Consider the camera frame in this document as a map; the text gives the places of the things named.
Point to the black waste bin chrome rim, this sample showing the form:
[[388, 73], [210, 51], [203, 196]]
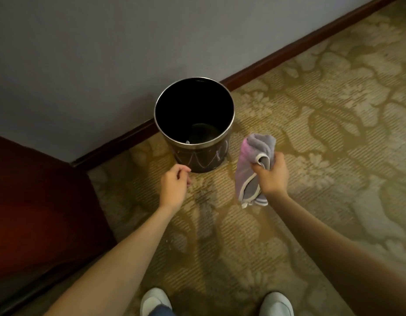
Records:
[[196, 154]]

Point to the person's left white shoe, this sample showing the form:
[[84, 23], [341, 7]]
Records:
[[153, 299]]

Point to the person's blue jeans leg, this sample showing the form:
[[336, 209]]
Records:
[[162, 311]]

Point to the grey cleaning cloth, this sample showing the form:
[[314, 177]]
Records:
[[245, 167]]

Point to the person's white shoe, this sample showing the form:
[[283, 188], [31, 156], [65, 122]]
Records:
[[153, 299], [275, 304]]

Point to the person's right white shoe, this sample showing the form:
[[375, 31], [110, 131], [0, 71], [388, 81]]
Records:
[[275, 304]]

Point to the person's right hand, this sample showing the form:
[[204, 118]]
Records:
[[273, 176]]

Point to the dark wooden baseboard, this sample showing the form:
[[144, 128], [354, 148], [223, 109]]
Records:
[[272, 59]]

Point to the person's left forearm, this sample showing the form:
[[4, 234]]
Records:
[[117, 269]]

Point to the dark red wooden cabinet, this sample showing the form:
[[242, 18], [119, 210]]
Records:
[[32, 210]]

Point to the person's left hand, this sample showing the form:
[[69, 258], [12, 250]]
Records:
[[175, 187]]

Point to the person's right forearm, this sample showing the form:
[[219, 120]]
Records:
[[337, 259]]

